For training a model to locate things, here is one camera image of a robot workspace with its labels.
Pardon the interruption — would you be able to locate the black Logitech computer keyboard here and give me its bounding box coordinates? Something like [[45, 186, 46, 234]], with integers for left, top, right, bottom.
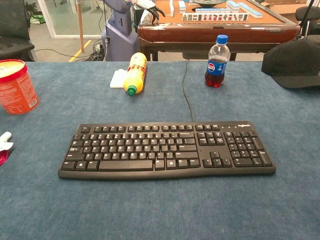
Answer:
[[57, 120, 277, 181]]

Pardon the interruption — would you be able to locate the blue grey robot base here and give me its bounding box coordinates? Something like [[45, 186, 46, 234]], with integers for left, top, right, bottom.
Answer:
[[101, 0, 140, 62]]

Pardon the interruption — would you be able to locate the black fingered background robot hand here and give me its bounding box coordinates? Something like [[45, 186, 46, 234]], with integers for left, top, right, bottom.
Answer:
[[134, 0, 166, 26]]

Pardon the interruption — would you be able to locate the yellow bottle with green cap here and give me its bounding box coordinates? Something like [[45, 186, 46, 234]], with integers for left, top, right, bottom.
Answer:
[[123, 52, 148, 97]]

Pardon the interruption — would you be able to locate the white card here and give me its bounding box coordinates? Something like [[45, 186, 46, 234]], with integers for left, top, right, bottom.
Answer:
[[109, 68, 129, 89]]

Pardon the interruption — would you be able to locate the small Pepsi cola bottle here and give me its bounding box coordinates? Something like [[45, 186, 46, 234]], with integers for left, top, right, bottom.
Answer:
[[204, 34, 231, 89]]

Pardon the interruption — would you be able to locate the blue table cloth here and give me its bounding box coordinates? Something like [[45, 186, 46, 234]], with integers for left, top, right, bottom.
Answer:
[[0, 61, 320, 240]]

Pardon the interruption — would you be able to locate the brown mahjong table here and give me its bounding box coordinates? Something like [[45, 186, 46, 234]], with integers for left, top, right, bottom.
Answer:
[[137, 0, 301, 62]]

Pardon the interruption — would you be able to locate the row of face-up mahjong tiles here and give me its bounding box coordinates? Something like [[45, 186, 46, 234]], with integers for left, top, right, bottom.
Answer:
[[182, 12, 250, 22]]

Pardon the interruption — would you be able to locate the row of blue-backed mahjong tiles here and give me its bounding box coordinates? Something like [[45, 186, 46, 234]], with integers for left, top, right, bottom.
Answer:
[[195, 7, 232, 14]]

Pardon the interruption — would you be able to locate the wooden pole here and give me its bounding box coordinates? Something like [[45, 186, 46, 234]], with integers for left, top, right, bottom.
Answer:
[[76, 0, 85, 53]]

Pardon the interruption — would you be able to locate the black baseball cap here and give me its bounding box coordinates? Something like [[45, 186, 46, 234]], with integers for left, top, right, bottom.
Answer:
[[261, 38, 320, 89]]

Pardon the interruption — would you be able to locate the orange instant noodle cup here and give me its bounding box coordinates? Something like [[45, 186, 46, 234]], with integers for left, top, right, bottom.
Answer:
[[0, 59, 40, 116]]

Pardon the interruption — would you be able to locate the white and pink spout pouch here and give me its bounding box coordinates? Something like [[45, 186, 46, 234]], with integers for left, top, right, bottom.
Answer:
[[0, 131, 14, 167]]

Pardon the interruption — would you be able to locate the black office chair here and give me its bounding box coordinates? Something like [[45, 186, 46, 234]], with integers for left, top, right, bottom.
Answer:
[[0, 0, 36, 62]]

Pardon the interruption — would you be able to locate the black tripod stand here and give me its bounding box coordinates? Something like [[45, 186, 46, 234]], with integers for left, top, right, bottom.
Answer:
[[296, 0, 316, 40]]

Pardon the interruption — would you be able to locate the black keyboard cable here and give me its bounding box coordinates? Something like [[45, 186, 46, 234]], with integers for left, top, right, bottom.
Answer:
[[181, 59, 195, 123]]

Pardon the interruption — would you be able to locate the tangle of floor cables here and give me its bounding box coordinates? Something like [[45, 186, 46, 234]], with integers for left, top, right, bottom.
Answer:
[[86, 39, 106, 62]]

